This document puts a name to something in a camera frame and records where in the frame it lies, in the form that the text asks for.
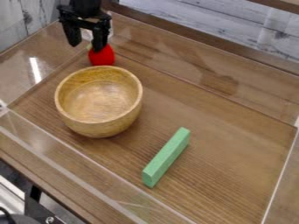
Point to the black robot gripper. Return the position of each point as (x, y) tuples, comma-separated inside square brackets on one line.
[(84, 14)]

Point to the red strawberry toy fruit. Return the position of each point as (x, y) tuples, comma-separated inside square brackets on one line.
[(102, 58)]

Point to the light wooden bowl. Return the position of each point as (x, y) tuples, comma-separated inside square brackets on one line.
[(99, 100)]

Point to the green rectangular block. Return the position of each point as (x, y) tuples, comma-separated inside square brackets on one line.
[(166, 157)]

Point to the clear acrylic corner bracket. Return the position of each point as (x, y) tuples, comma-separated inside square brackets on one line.
[(87, 35)]

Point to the clear acrylic front wall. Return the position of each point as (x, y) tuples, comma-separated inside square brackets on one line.
[(87, 188)]

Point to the black table leg bracket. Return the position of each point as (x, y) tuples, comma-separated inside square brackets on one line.
[(35, 210)]

